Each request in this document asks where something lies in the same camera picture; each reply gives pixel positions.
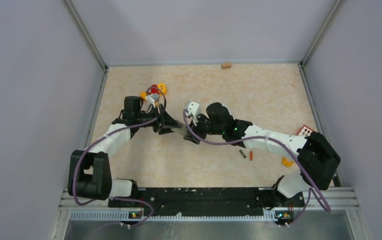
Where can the dark green AA battery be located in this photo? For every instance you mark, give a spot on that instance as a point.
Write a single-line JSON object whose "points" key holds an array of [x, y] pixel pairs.
{"points": [[242, 154]]}

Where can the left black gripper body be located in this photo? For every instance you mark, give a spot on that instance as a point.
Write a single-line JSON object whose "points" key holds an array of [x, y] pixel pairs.
{"points": [[144, 117]]}

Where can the small wooden block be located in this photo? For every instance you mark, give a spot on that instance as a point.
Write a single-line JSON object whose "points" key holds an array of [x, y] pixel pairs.
{"points": [[226, 65]]}

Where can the grey remote battery cover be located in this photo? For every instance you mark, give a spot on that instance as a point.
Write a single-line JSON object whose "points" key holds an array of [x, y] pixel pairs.
{"points": [[181, 131]]}

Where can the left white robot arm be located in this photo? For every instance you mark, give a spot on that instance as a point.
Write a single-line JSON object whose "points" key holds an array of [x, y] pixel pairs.
{"points": [[89, 171]]}

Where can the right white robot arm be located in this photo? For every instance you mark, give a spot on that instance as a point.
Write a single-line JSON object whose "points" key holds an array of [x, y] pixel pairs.
{"points": [[314, 155]]}

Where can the yellow toy piece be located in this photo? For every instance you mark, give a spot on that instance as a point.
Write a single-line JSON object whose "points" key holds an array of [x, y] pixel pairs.
{"points": [[287, 163]]}

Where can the yellow toy car brick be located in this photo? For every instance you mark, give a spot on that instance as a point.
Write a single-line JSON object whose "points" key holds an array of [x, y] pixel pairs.
{"points": [[144, 96]]}

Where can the grey slotted cable duct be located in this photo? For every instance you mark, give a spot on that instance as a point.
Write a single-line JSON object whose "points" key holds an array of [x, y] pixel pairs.
{"points": [[126, 216]]}

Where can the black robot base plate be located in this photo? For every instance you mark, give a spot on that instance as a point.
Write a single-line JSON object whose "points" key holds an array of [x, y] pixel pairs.
{"points": [[209, 202]]}

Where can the red white toy panel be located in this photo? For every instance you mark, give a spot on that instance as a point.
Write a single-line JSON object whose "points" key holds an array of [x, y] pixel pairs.
{"points": [[305, 131]]}

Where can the yellow round toy brick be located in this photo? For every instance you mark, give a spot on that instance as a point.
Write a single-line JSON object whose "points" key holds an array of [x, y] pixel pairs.
{"points": [[162, 88]]}

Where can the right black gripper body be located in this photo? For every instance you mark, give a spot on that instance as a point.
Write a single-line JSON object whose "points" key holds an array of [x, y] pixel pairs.
{"points": [[204, 127]]}

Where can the red toy cylinder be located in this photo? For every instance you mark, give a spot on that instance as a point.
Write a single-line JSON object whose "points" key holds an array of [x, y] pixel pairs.
{"points": [[154, 89]]}

